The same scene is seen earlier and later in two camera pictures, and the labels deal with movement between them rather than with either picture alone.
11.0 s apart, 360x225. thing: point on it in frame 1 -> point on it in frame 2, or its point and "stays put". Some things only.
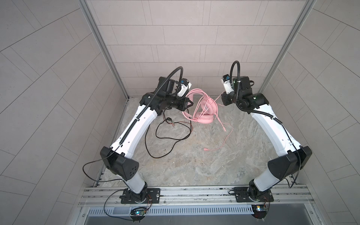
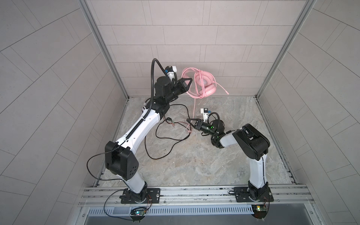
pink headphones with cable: (198, 106) -> (205, 84)
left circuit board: (137, 214) stays put
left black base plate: (153, 196) stays put
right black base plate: (241, 195) stays put
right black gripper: (225, 101) -> (199, 123)
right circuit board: (259, 211) stays put
